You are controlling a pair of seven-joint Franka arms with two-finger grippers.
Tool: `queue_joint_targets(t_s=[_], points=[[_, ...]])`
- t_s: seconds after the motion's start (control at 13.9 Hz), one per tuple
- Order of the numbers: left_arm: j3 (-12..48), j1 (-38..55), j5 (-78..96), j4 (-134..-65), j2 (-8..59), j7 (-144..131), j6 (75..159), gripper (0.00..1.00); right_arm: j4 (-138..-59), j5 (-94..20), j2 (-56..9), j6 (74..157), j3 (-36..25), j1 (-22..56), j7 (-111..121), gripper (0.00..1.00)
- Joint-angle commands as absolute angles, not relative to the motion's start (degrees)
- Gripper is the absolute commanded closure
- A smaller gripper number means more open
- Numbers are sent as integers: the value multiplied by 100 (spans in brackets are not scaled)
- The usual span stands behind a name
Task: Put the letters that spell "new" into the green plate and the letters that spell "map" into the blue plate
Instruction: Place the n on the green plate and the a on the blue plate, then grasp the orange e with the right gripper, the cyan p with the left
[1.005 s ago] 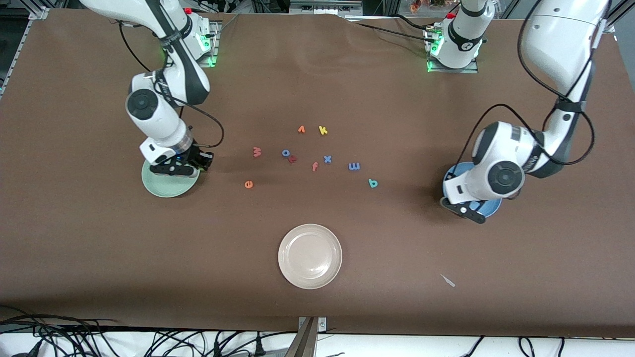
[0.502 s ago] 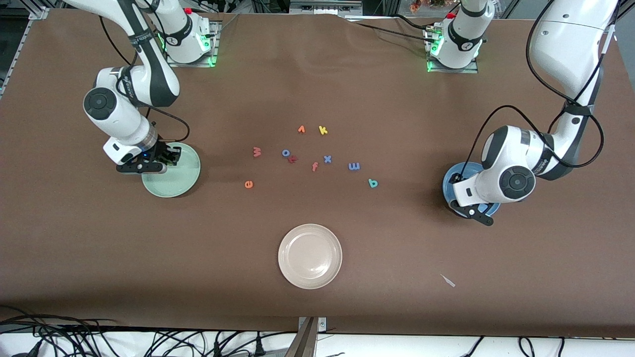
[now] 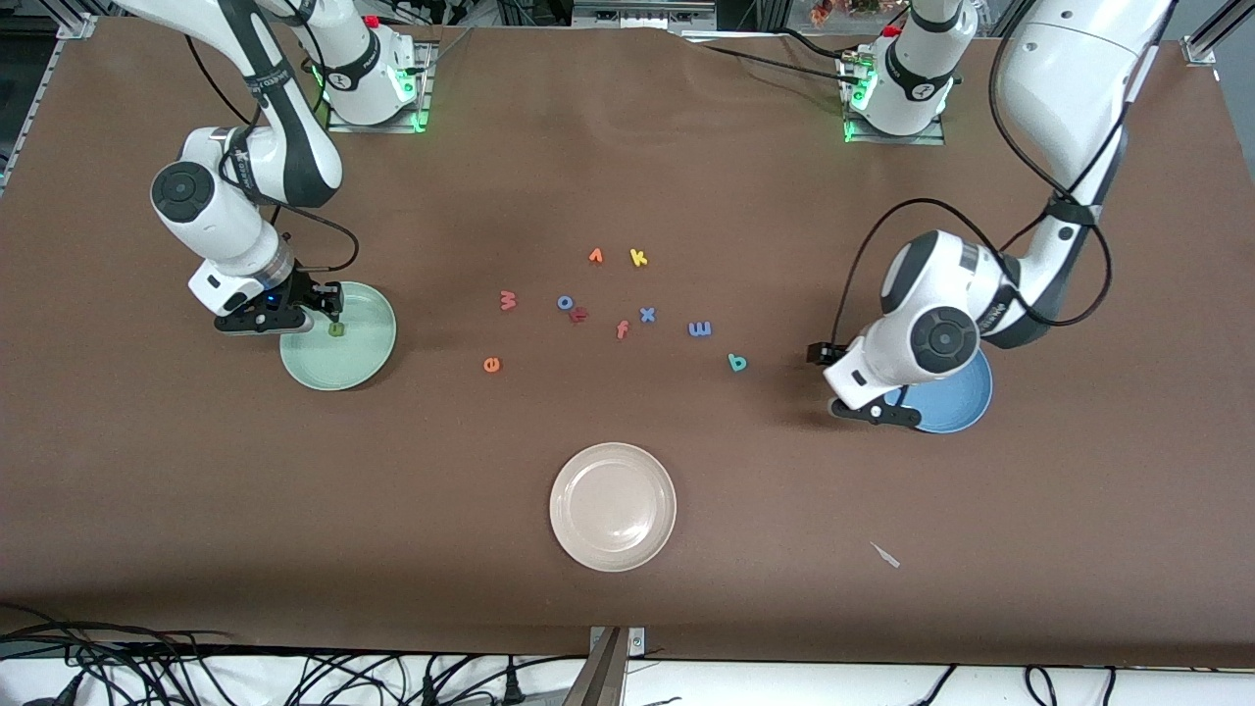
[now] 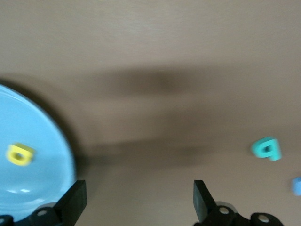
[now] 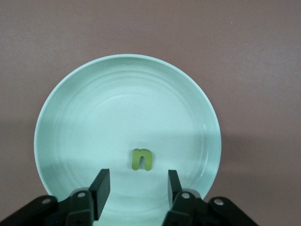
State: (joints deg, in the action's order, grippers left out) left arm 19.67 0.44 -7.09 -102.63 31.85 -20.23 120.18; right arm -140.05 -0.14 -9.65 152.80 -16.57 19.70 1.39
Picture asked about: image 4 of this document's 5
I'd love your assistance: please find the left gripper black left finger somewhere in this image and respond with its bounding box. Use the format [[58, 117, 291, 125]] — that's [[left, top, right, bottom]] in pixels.
[[0, 180, 87, 226]]

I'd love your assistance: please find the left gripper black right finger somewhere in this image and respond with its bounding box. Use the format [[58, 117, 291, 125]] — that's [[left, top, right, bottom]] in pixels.
[[193, 180, 283, 226]]

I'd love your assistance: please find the yellow foam letter d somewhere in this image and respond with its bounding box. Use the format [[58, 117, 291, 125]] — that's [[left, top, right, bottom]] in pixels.
[[6, 142, 36, 167]]

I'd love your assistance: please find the teal foam letter p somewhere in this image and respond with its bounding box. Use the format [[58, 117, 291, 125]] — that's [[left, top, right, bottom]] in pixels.
[[250, 137, 282, 162]]

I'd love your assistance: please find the blue foam letter m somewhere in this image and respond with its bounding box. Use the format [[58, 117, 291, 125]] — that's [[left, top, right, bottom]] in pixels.
[[291, 176, 301, 196]]

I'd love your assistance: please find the blue round plate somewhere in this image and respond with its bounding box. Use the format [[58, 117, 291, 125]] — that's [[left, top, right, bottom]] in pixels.
[[0, 83, 77, 223]]

